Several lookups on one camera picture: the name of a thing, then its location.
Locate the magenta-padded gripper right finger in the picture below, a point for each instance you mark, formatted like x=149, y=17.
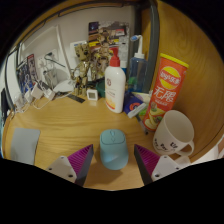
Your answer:
x=148, y=160

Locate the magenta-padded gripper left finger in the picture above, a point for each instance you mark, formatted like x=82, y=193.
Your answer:
x=81, y=160

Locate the light blue computer mouse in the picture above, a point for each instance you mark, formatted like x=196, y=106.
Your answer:
x=114, y=150

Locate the grey mouse pad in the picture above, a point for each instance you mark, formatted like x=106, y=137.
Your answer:
x=25, y=145

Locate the white mug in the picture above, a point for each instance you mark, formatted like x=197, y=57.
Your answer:
x=173, y=133

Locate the black pen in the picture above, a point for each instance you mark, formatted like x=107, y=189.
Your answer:
x=141, y=124

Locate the blue packet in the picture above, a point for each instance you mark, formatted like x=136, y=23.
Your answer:
x=133, y=105

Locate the small white desk clock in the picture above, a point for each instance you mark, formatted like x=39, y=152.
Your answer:
x=92, y=94

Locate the orange chips can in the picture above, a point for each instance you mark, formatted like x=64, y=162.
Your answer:
x=165, y=93

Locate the white power strip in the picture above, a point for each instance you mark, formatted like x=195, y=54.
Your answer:
x=50, y=94

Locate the white lotion bottle red cap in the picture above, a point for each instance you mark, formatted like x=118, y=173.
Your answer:
x=115, y=86

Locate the white charger block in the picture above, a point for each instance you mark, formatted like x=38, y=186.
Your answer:
x=36, y=90

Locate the gold robot model figure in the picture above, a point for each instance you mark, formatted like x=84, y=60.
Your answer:
x=88, y=66

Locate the blue model kit box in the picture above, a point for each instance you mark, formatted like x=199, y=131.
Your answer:
x=25, y=75

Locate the printed poster box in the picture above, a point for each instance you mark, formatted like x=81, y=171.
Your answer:
x=106, y=31

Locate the white wall socket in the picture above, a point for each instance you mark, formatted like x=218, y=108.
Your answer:
x=50, y=56

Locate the white wall box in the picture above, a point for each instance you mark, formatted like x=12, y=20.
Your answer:
x=76, y=45

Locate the grey metal desk frame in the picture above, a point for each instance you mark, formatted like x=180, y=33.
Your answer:
x=151, y=43

